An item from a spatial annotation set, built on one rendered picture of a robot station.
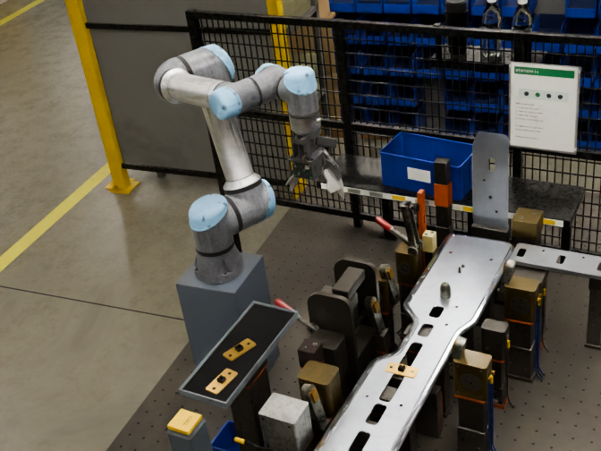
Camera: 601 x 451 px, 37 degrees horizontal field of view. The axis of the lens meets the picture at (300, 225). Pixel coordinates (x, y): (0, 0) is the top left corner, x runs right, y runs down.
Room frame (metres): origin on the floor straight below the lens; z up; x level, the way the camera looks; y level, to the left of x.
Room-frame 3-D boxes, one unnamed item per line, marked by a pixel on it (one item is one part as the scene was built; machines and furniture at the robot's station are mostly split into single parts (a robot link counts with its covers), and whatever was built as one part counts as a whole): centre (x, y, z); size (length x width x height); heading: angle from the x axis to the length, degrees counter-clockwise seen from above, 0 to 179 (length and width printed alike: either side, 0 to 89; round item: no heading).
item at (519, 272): (2.12, -0.67, 0.84); 0.12 x 0.07 x 0.28; 58
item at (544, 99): (2.58, -0.83, 1.30); 0.23 x 0.02 x 0.31; 58
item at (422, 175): (2.67, -0.47, 1.10); 0.30 x 0.17 x 0.13; 52
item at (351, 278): (1.96, -0.09, 0.95); 0.18 x 0.13 x 0.49; 148
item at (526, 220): (2.33, -0.71, 0.88); 0.08 x 0.08 x 0.36; 58
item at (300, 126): (1.97, -0.05, 1.66); 0.08 x 0.08 x 0.05
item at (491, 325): (1.90, -0.51, 0.84); 0.10 x 0.05 x 0.29; 58
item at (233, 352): (1.75, 0.20, 1.17); 0.08 x 0.04 x 0.01; 128
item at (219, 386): (1.64, 0.24, 1.17); 0.08 x 0.04 x 0.01; 141
